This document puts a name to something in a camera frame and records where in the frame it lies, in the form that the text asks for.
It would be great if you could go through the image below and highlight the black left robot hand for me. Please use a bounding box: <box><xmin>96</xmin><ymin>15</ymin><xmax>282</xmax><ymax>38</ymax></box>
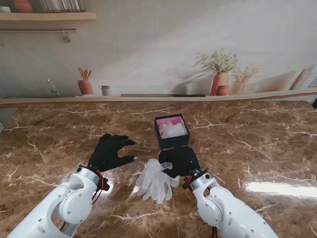
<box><xmin>88</xmin><ymin>133</ymin><xmax>138</xmax><ymax>173</ymax></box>

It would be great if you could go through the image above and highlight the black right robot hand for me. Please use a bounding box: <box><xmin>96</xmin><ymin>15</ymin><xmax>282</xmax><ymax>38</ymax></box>
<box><xmin>158</xmin><ymin>146</ymin><xmax>201</xmax><ymax>179</ymax></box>

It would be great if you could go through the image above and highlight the black box pink inside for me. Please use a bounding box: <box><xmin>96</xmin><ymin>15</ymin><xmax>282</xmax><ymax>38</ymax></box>
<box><xmin>154</xmin><ymin>113</ymin><xmax>191</xmax><ymax>151</ymax></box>

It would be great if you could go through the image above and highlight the printed kitchen scene backdrop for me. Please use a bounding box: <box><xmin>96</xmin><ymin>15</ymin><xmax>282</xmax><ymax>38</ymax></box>
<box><xmin>0</xmin><ymin>0</ymin><xmax>317</xmax><ymax>109</ymax></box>

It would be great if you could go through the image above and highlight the red black right arm cable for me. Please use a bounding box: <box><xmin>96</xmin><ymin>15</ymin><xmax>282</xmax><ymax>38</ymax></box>
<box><xmin>187</xmin><ymin>176</ymin><xmax>221</xmax><ymax>238</ymax></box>

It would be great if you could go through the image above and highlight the red black arm cable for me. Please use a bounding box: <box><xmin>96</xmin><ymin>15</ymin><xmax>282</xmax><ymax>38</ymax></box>
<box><xmin>59</xmin><ymin>170</ymin><xmax>104</xmax><ymax>235</ymax></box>
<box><xmin>187</xmin><ymin>176</ymin><xmax>221</xmax><ymax>238</ymax></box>

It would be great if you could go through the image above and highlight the red black left arm cable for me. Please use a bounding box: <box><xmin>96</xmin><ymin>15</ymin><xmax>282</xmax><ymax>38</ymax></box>
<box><xmin>59</xmin><ymin>170</ymin><xmax>104</xmax><ymax>235</ymax></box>

